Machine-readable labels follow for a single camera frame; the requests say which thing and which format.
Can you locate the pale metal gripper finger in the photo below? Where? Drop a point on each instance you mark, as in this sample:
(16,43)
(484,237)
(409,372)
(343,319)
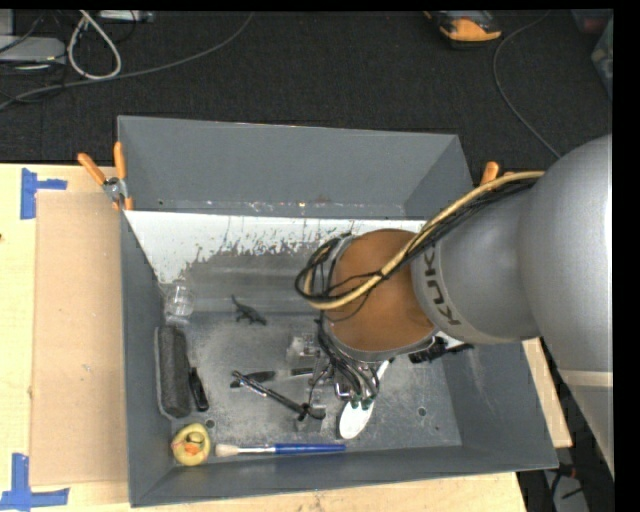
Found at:
(309,412)
(295,376)

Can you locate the clear glass block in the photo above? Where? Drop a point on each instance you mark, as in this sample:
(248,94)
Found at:
(301,347)

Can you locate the white plastic spoon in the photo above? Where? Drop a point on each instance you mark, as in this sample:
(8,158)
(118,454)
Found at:
(355,422)

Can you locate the black toy lizard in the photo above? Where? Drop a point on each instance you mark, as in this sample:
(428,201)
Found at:
(247,314)

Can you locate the small black clip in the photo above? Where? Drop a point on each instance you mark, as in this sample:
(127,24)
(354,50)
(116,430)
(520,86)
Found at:
(199,390)

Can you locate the yellow rubber duck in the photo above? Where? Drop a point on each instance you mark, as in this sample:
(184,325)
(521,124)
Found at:
(192,445)

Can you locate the dark grey sponge block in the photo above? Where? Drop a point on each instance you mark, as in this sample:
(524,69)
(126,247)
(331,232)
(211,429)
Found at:
(174,370)

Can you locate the grey metal bin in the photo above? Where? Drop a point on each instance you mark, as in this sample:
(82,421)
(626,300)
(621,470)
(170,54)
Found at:
(260,165)

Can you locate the brown cardboard board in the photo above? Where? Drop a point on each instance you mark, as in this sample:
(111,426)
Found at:
(75,325)

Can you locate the black cylinder on white bracket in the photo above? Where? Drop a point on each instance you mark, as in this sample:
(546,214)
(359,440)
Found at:
(430,352)

